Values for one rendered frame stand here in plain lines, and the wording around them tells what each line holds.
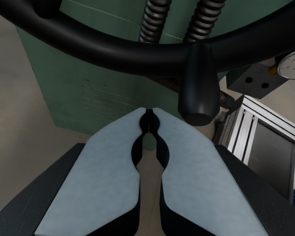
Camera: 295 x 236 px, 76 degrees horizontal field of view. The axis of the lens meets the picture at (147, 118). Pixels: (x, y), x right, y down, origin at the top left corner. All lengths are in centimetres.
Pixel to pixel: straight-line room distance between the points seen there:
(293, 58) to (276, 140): 66
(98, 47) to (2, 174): 76
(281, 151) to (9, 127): 111
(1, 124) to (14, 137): 8
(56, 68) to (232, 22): 40
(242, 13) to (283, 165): 71
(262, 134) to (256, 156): 12
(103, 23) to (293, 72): 32
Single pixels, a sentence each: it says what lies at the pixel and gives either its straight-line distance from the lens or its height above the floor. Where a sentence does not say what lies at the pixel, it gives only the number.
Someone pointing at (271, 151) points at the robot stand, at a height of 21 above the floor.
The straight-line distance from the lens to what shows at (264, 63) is 39.
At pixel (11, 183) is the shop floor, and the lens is 86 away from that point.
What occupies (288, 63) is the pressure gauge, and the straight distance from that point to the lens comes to 35.
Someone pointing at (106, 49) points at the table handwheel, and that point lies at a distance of 16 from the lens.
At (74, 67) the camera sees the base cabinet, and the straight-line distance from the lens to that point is 50.
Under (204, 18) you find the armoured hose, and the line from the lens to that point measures 21.
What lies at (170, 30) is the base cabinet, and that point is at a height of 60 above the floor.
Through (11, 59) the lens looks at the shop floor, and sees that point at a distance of 113.
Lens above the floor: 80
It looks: 59 degrees down
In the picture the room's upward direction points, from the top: 30 degrees clockwise
